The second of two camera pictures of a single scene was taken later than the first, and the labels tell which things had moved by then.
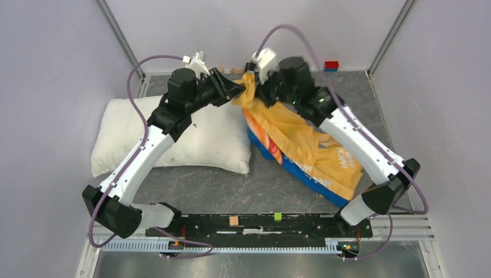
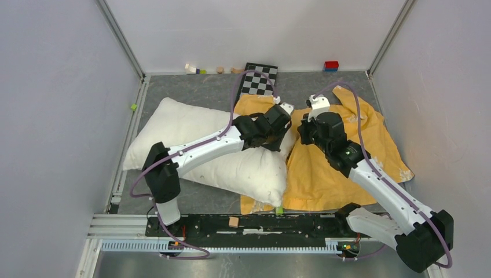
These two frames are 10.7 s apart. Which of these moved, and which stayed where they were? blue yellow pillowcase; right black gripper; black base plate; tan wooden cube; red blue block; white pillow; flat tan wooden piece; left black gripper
Moved: left black gripper; white pillow; right black gripper; blue yellow pillowcase
Stayed: red blue block; black base plate; tan wooden cube; flat tan wooden piece
